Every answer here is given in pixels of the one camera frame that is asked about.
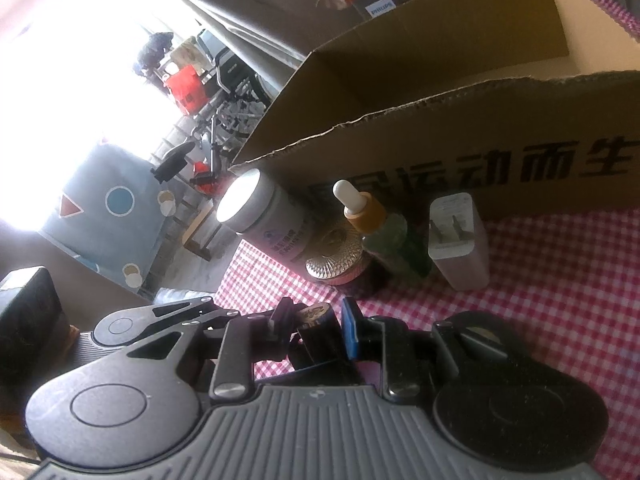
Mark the wheelchair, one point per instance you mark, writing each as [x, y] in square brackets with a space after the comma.
[230, 70]

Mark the green dropper bottle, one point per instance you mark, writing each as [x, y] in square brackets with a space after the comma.
[367, 220]

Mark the black cylinder with gold cap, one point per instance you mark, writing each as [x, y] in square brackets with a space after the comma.
[317, 332]

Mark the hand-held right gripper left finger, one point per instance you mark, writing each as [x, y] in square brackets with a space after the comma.
[281, 320]

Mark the white charger plug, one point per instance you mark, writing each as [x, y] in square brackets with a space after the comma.
[460, 255]

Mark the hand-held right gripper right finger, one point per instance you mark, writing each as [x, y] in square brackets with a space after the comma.
[350, 332]

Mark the gold-lidded pink jar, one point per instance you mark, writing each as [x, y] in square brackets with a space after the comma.
[332, 257]

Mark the wooden stool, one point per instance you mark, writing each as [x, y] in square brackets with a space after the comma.
[197, 240]

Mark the white bottle with grey label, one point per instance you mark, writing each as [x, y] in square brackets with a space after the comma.
[270, 215]

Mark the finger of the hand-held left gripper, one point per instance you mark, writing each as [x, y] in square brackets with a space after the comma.
[195, 305]

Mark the red bag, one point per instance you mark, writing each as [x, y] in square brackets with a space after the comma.
[185, 85]

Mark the large brown cardboard box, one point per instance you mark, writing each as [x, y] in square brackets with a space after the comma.
[450, 125]

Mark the pink checkered tablecloth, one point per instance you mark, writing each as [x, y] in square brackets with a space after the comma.
[550, 270]

